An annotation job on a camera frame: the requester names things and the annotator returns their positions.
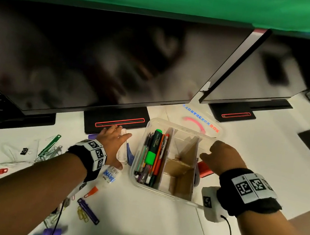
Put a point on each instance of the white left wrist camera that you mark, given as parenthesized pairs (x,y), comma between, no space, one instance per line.
(77,190)

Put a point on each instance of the clear grey fastener strip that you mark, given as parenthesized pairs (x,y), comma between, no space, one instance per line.
(50,153)

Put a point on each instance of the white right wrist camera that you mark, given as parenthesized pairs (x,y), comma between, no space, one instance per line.
(212,206)

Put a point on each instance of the person's left hand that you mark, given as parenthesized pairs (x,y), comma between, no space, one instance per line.
(114,144)

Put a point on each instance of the black wristband with markers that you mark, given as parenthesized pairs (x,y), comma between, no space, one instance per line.
(87,161)
(248,198)

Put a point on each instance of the green highlighter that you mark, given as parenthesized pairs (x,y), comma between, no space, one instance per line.
(154,148)

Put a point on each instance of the lavender glue stick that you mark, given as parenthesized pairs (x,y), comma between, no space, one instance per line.
(93,136)

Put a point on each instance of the pile of pens and markers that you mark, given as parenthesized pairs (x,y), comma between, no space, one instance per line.
(159,158)

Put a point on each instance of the person's right hand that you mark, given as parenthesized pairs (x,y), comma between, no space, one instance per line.
(222,157)

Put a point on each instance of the heap of coloured paper clips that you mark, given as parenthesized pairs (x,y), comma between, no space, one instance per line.
(82,213)

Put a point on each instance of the white glue bottle orange cap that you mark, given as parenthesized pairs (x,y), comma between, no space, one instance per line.
(110,175)

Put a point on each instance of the green plastic fastener strip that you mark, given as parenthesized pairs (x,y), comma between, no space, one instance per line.
(50,145)

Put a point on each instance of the brown cardboard dividers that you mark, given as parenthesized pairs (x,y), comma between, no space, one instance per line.
(179,183)

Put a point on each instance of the clear plastic storage box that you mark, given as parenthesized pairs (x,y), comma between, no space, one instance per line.
(188,133)

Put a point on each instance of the person's left forearm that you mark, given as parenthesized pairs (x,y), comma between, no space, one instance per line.
(18,196)

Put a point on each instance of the black left wristband with markers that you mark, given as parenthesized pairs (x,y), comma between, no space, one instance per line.
(87,161)

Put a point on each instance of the purple plastic fastener strip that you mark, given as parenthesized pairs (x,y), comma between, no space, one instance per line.
(88,211)

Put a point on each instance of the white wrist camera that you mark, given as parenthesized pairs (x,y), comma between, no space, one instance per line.
(212,206)
(77,190)

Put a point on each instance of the small black binder clip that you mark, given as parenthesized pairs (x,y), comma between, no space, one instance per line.
(25,151)

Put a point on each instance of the black right wristband with markers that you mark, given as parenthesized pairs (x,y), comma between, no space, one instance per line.
(248,198)

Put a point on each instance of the clear plastic box lid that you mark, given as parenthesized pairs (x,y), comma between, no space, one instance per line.
(173,113)

